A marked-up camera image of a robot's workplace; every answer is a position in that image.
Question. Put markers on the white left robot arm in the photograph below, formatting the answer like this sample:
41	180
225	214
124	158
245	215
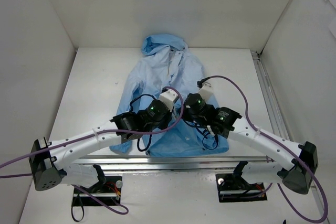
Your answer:
53	163

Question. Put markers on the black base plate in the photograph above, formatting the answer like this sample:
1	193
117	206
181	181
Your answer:
231	190
109	193

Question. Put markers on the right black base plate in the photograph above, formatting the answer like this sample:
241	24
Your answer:
231	190

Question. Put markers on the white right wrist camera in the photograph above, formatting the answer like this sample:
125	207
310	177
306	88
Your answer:
205	90

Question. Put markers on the aluminium side rail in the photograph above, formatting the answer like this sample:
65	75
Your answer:
279	128

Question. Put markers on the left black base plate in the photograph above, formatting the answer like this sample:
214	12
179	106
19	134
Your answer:
109	193

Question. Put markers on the light blue hooded jacket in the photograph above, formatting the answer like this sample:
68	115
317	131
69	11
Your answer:
167	62

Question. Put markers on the aluminium front rail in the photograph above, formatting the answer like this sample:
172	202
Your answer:
114	165

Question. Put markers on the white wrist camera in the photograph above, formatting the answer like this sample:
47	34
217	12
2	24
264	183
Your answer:
169	97
205	90

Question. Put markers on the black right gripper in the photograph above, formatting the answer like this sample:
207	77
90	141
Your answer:
189	109

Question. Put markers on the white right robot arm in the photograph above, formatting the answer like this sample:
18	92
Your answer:
295	163

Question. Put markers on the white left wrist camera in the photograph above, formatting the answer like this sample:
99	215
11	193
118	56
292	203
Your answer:
169	97

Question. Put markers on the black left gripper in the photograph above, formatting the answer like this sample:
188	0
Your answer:
165	115

